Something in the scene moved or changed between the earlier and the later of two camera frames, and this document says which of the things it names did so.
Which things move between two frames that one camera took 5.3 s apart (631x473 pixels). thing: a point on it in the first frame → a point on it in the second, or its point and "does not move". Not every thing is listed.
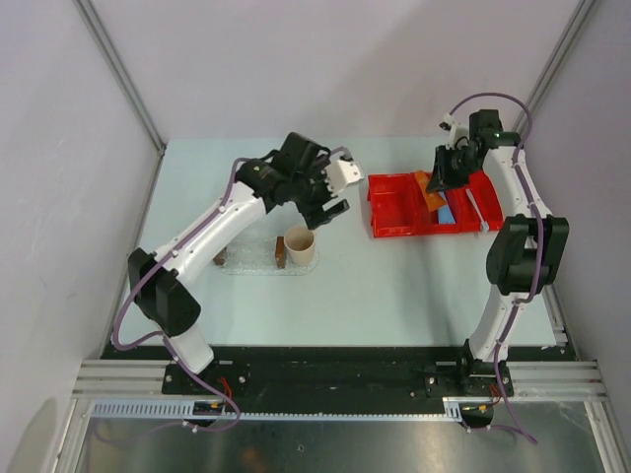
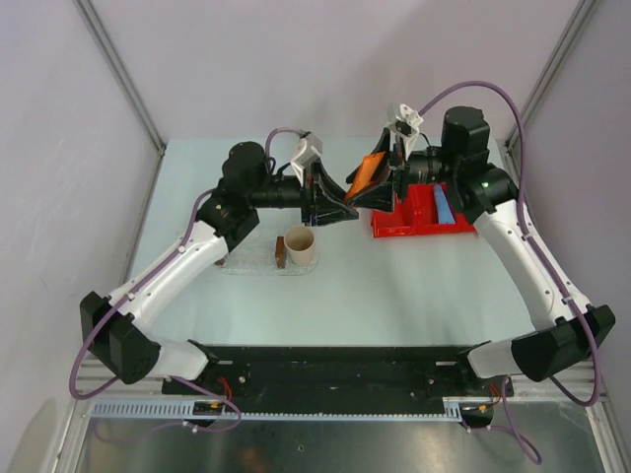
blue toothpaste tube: x=445 y=213 does not move
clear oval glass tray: x=257 y=256 does not move
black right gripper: x=442 y=178 → x=397 y=164
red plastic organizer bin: x=398 y=208 does not move
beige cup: x=301 y=245 does not move
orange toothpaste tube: x=432 y=199 → x=364 y=175
